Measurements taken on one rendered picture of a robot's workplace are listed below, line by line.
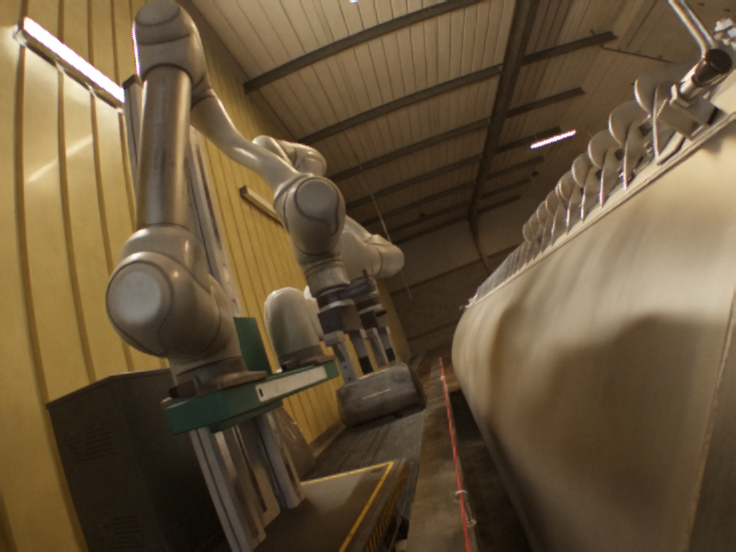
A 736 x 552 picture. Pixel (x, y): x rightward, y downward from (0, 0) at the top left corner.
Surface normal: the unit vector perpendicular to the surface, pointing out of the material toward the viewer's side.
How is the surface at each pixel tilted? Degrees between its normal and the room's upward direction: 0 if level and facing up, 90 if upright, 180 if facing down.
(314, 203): 97
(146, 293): 96
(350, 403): 90
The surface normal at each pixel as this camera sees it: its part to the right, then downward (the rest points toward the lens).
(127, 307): 0.17, -0.13
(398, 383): -0.07, -0.15
